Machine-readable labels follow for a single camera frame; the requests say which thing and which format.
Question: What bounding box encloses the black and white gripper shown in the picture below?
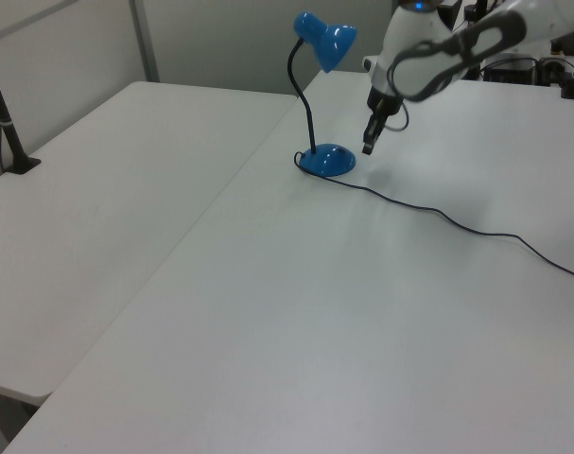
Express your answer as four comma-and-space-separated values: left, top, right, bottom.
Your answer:
360, 55, 405, 157

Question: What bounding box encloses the blue gooseneck desk lamp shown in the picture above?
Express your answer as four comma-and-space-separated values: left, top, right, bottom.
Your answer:
286, 10, 359, 179

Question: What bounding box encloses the black equipment box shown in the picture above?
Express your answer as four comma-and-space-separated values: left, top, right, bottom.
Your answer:
478, 54, 539, 86

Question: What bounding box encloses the black pole with table clamp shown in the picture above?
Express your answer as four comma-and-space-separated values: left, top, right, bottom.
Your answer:
0, 41, 43, 177

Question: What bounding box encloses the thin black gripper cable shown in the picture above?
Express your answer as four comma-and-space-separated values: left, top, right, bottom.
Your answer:
385, 101, 409, 132

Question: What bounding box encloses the black lamp power cable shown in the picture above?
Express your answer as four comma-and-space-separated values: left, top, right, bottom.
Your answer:
292, 149, 574, 284

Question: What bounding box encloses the grey metal partition post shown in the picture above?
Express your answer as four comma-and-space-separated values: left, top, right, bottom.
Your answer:
128, 0, 161, 84

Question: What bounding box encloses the grey partition rail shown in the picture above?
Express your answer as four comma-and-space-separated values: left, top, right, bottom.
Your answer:
0, 0, 82, 44

